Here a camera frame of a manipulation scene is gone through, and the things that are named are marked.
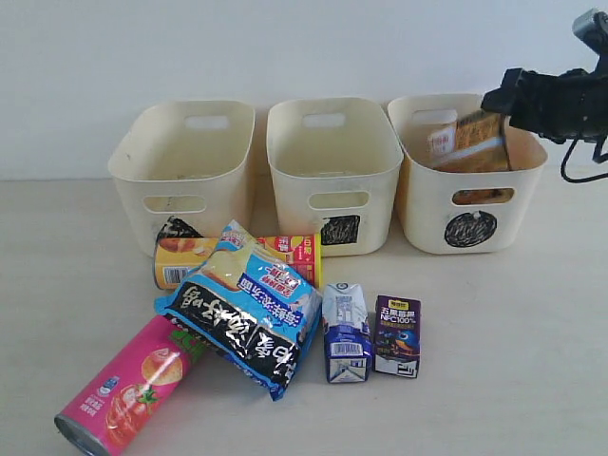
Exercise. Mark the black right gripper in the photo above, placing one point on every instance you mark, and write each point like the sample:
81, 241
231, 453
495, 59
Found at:
558, 108

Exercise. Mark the orange instant noodle packet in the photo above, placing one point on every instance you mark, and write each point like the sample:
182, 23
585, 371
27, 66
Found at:
476, 143

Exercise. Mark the purple juice carton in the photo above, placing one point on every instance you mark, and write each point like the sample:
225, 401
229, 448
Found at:
397, 336

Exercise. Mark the blue white milk carton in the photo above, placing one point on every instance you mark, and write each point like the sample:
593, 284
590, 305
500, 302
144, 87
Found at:
347, 335

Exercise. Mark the blue instant noodle packet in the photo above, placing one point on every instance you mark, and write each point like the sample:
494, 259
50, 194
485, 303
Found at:
257, 310

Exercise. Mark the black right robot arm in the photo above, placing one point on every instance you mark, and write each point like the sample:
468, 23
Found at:
601, 69

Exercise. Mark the right cream plastic bin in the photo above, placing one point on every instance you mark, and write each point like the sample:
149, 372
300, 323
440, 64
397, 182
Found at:
460, 213

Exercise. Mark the cream plastic bin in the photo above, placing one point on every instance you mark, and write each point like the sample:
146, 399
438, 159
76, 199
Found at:
460, 213
335, 165
188, 159

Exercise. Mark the middle cream plastic bin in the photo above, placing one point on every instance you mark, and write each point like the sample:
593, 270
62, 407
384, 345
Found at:
335, 165

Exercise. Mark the left cream plastic bin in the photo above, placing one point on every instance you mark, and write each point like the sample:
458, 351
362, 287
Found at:
188, 159

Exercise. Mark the yellow chips can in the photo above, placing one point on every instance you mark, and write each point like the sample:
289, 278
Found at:
175, 257

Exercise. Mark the pink chips can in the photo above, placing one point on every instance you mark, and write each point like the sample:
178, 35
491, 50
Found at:
112, 409

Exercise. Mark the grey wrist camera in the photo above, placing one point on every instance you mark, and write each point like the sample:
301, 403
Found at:
591, 25

